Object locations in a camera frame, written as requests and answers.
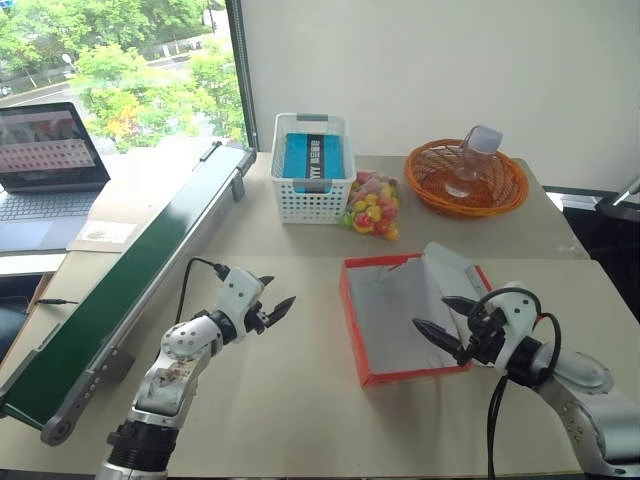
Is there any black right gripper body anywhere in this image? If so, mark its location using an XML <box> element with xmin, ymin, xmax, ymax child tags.
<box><xmin>461</xmin><ymin>301</ymin><xmax>507</xmax><ymax>369</ymax></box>

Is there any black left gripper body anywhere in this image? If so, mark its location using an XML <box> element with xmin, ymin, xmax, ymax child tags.
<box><xmin>243</xmin><ymin>298</ymin><xmax>272</xmax><ymax>336</ymax></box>

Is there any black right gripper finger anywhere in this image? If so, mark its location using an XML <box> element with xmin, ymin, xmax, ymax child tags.
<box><xmin>440</xmin><ymin>295</ymin><xmax>481</xmax><ymax>318</ymax></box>
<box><xmin>411</xmin><ymin>318</ymin><xmax>473</xmax><ymax>367</ymax></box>

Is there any red cardboard box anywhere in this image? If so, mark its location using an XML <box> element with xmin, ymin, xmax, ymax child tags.
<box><xmin>338</xmin><ymin>241</ymin><xmax>495</xmax><ymax>390</ymax></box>

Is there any blue packet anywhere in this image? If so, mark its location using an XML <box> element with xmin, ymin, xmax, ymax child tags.
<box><xmin>281</xmin><ymin>131</ymin><xmax>347</xmax><ymax>195</ymax></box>

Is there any green conveyor belt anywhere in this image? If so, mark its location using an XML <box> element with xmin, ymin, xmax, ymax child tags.
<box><xmin>0</xmin><ymin>141</ymin><xmax>258</xmax><ymax>447</ymax></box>

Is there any white perforated plastic basket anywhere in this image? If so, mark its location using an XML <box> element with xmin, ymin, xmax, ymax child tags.
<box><xmin>270</xmin><ymin>112</ymin><xmax>358</xmax><ymax>225</ymax></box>

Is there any orange woven basket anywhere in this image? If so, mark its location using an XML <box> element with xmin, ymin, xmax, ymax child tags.
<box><xmin>403</xmin><ymin>138</ymin><xmax>531</xmax><ymax>220</ymax></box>

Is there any bag of colourful candies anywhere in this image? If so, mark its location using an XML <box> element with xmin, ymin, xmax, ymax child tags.
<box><xmin>338</xmin><ymin>170</ymin><xmax>402</xmax><ymax>243</ymax></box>

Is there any clear plastic bottle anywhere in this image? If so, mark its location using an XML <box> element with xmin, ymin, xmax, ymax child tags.
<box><xmin>443</xmin><ymin>124</ymin><xmax>505</xmax><ymax>199</ymax></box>

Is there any black furniture with silver rod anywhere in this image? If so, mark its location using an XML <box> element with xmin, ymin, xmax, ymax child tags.
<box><xmin>541</xmin><ymin>175</ymin><xmax>640</xmax><ymax>321</ymax></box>

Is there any dark grey laptop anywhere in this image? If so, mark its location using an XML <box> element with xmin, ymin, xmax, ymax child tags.
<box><xmin>0</xmin><ymin>101</ymin><xmax>112</xmax><ymax>252</ymax></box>

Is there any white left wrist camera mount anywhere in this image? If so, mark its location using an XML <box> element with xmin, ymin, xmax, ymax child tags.
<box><xmin>216</xmin><ymin>267</ymin><xmax>267</xmax><ymax>343</ymax></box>

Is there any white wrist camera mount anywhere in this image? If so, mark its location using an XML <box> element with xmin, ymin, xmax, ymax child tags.
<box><xmin>491</xmin><ymin>281</ymin><xmax>544</xmax><ymax>372</ymax></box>
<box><xmin>216</xmin><ymin>267</ymin><xmax>267</xmax><ymax>343</ymax></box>

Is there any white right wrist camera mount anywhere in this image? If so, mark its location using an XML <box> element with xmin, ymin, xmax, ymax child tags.
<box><xmin>491</xmin><ymin>281</ymin><xmax>544</xmax><ymax>372</ymax></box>

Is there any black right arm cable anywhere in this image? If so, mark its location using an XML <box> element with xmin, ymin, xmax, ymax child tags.
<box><xmin>469</xmin><ymin>286</ymin><xmax>564</xmax><ymax>480</ymax></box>

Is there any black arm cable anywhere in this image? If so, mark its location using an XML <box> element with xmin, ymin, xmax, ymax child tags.
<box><xmin>469</xmin><ymin>286</ymin><xmax>564</xmax><ymax>480</ymax></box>
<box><xmin>174</xmin><ymin>256</ymin><xmax>231</xmax><ymax>327</ymax></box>

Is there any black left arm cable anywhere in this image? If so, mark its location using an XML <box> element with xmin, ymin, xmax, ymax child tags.
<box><xmin>174</xmin><ymin>256</ymin><xmax>231</xmax><ymax>327</ymax></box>

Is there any black plug cable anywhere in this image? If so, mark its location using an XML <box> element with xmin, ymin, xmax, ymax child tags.
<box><xmin>29</xmin><ymin>297</ymin><xmax>80</xmax><ymax>314</ymax></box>

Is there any dark window frame post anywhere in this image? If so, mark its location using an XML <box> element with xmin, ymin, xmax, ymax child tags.
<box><xmin>224</xmin><ymin>0</ymin><xmax>260</xmax><ymax>151</ymax></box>

